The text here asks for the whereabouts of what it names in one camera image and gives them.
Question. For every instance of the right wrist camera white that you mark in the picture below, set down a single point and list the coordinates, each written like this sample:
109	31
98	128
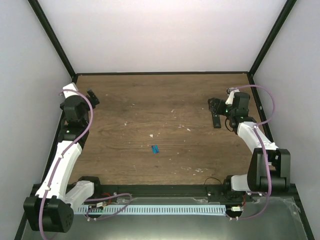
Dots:
230	92

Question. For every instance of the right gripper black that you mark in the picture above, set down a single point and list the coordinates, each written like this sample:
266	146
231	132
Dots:
216	101

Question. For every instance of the black remote control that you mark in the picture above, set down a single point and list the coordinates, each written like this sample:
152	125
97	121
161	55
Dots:
216	120

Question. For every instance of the black frame post left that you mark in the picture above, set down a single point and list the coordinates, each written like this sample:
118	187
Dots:
43	20

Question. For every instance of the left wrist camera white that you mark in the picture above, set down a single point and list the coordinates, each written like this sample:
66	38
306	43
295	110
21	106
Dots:
69	90

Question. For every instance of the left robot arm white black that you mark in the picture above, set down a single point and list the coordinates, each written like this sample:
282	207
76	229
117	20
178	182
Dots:
52	207

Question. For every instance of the light blue slotted cable duct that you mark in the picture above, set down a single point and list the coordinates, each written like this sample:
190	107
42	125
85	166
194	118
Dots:
206	210

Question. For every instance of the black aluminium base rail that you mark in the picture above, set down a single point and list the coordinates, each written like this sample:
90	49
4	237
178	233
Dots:
214	192

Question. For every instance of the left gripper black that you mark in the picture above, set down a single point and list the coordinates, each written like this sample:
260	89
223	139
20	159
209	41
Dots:
93	97

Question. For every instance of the black frame post right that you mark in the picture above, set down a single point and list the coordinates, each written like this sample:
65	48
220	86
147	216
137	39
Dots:
277	26

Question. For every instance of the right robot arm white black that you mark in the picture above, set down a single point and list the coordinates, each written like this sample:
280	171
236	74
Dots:
269	169

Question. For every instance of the black frame post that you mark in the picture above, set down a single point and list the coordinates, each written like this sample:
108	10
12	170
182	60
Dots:
277	26
43	20

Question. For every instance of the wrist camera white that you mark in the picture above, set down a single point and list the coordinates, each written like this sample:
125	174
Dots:
69	90
230	92

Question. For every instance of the metal front plate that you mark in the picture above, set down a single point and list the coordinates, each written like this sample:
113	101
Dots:
276	218

